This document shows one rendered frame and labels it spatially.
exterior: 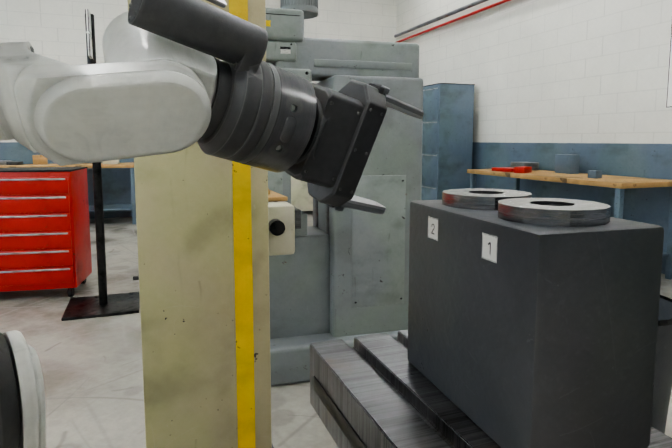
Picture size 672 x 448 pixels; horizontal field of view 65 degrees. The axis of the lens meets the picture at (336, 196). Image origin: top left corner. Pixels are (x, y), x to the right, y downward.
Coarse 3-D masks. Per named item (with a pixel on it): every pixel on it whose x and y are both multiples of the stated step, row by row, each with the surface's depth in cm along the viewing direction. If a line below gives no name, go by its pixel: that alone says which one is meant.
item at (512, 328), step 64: (448, 192) 54; (512, 192) 54; (448, 256) 50; (512, 256) 41; (576, 256) 39; (640, 256) 41; (448, 320) 51; (512, 320) 41; (576, 320) 40; (640, 320) 42; (448, 384) 51; (512, 384) 41; (576, 384) 40; (640, 384) 42
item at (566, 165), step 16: (0, 160) 754; (112, 160) 765; (560, 160) 559; (576, 160) 547; (512, 176) 557; (528, 176) 534; (544, 176) 513; (560, 176) 511; (576, 176) 511; (592, 176) 483; (608, 176) 511; (624, 176) 511; (112, 208) 772; (128, 208) 772
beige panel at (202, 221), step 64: (128, 0) 156; (256, 0) 169; (192, 192) 168; (256, 192) 176; (192, 256) 170; (256, 256) 178; (192, 320) 172; (256, 320) 180; (192, 384) 175; (256, 384) 182
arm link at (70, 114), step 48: (0, 48) 34; (0, 96) 33; (48, 96) 32; (96, 96) 33; (144, 96) 34; (192, 96) 35; (48, 144) 34; (96, 144) 35; (144, 144) 36; (192, 144) 38
